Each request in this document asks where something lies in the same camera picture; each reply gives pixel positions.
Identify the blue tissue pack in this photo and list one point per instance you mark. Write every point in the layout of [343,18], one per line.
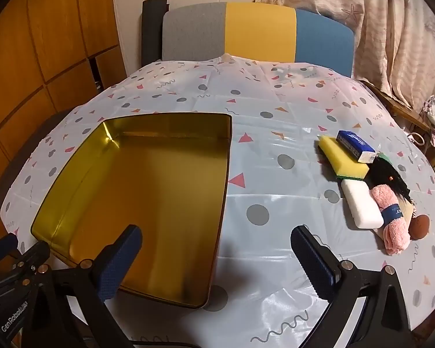
[351,140]

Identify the patterned white plastic tablecloth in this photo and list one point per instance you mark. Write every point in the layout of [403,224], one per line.
[275,224]

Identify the wooden cabinet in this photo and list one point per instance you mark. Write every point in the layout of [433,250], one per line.
[40,43]

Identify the brown makeup sponge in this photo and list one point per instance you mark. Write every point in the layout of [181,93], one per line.
[419,226]

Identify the yellow green sponge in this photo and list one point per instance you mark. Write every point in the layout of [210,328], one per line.
[339,156]

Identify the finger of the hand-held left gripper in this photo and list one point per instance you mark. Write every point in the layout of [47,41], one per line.
[2,244]
[36,255]

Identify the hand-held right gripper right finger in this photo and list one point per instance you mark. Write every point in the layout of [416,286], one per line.
[311,261]

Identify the black rolled mat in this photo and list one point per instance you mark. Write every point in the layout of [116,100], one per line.
[152,29]

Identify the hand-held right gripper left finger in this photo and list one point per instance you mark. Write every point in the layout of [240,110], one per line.
[119,261]

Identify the patterned beige curtain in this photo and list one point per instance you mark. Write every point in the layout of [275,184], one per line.
[395,25]

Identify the grey yellow blue chair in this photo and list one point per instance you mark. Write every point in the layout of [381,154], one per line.
[261,29]

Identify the gold metal tin box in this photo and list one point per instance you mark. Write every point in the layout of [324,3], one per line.
[148,206]

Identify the white foam sponge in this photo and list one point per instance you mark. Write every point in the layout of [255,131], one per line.
[360,205]

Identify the pink towel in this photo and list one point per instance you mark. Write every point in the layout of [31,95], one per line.
[395,235]

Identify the wooden side table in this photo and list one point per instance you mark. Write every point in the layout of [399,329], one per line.
[402,110]

